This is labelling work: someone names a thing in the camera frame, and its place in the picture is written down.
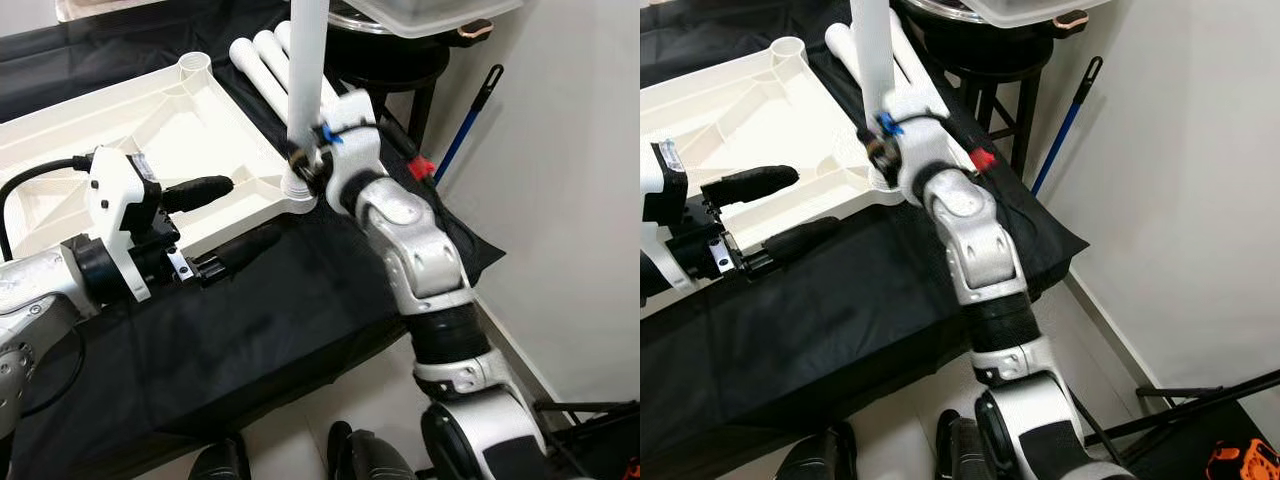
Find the white plastic table top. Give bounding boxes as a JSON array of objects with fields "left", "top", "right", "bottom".
[
  {"left": 640, "top": 37, "right": 906, "bottom": 261},
  {"left": 0, "top": 52, "right": 319, "bottom": 271}
]

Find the clear plastic storage box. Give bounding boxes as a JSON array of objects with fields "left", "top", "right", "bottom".
[
  {"left": 345, "top": 0, "right": 523, "bottom": 39},
  {"left": 965, "top": 0, "right": 1116, "bottom": 29}
]

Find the black stool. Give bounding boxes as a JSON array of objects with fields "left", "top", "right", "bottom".
[
  {"left": 330, "top": 50, "right": 451, "bottom": 151},
  {"left": 940, "top": 40, "right": 1056, "bottom": 176}
]

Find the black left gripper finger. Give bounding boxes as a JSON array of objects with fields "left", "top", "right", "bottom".
[
  {"left": 160, "top": 175, "right": 236, "bottom": 214},
  {"left": 195, "top": 224, "right": 284, "bottom": 286},
  {"left": 745, "top": 215, "right": 843, "bottom": 276},
  {"left": 700, "top": 165, "right": 801, "bottom": 209}
]

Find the black tablecloth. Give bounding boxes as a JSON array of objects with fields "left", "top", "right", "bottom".
[
  {"left": 640, "top": 0, "right": 1091, "bottom": 471},
  {"left": 0, "top": 0, "right": 506, "bottom": 476}
]

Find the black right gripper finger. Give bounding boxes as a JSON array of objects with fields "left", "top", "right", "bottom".
[
  {"left": 858, "top": 125, "right": 899, "bottom": 189},
  {"left": 285, "top": 144, "right": 320, "bottom": 194}
]

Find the black robot foot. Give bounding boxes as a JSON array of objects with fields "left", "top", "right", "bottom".
[
  {"left": 775, "top": 420, "right": 859, "bottom": 480},
  {"left": 328, "top": 422, "right": 416, "bottom": 480},
  {"left": 935, "top": 408, "right": 1001, "bottom": 480},
  {"left": 188, "top": 432, "right": 251, "bottom": 480}
]

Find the black robot right foot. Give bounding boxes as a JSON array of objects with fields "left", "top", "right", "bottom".
[
  {"left": 328, "top": 422, "right": 416, "bottom": 480},
  {"left": 935, "top": 408, "right": 1001, "bottom": 480}
]

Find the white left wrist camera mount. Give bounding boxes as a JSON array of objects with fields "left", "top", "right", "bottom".
[
  {"left": 88, "top": 147, "right": 161, "bottom": 301},
  {"left": 640, "top": 140, "right": 693, "bottom": 296}
]

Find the orange black tool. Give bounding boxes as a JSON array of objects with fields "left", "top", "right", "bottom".
[{"left": 1205, "top": 438, "right": 1280, "bottom": 480}]

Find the black robot left foot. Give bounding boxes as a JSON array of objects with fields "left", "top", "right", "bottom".
[
  {"left": 775, "top": 420, "right": 859, "bottom": 480},
  {"left": 188, "top": 432, "right": 251, "bottom": 480}
]

